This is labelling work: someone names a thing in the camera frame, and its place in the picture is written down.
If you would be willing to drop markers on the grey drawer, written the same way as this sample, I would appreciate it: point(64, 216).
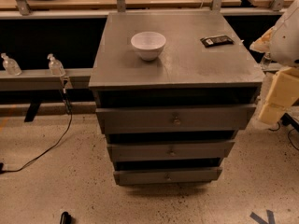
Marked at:
point(185, 175)
point(170, 119)
point(169, 151)

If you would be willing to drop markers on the grey bottom drawer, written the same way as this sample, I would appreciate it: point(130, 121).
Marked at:
point(185, 175)

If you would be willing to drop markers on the clear plastic water bottle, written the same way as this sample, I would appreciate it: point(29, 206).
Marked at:
point(265, 61)

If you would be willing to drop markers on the clear pump bottle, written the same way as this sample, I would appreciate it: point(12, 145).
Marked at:
point(10, 65)
point(55, 66)

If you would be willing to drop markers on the grey drawer cabinet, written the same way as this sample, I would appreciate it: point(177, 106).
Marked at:
point(185, 73)

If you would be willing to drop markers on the grey metal rail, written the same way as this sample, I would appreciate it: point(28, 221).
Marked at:
point(44, 80)

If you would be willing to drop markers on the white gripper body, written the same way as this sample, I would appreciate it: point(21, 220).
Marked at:
point(286, 42)

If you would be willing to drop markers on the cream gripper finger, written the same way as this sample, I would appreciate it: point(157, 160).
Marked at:
point(271, 113)

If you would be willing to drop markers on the white ceramic bowl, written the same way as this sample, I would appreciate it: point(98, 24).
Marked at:
point(148, 45)

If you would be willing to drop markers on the black object on floor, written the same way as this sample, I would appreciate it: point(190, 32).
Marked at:
point(65, 218)

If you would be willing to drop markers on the black snack bar packet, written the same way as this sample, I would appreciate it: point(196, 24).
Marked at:
point(217, 40)

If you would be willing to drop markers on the clear pump bottle far left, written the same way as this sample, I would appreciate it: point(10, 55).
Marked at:
point(10, 65)

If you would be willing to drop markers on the grey top drawer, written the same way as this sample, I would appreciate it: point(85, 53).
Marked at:
point(170, 119)

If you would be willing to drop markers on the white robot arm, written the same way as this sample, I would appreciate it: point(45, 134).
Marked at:
point(289, 19)

